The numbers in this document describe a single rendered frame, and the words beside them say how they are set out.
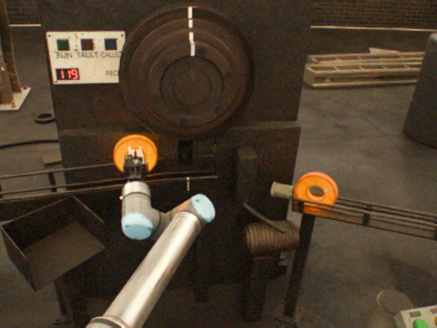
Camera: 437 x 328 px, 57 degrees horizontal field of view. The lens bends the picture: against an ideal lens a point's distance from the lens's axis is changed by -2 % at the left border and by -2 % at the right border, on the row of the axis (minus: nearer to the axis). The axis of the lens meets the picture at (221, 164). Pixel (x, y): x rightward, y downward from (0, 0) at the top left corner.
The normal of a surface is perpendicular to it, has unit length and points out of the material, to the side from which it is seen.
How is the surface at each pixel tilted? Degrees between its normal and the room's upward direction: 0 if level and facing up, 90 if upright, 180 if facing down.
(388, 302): 0
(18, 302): 0
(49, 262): 5
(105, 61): 90
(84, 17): 90
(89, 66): 90
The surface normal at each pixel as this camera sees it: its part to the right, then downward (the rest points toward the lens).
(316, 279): 0.05, -0.86
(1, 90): 0.18, 0.51
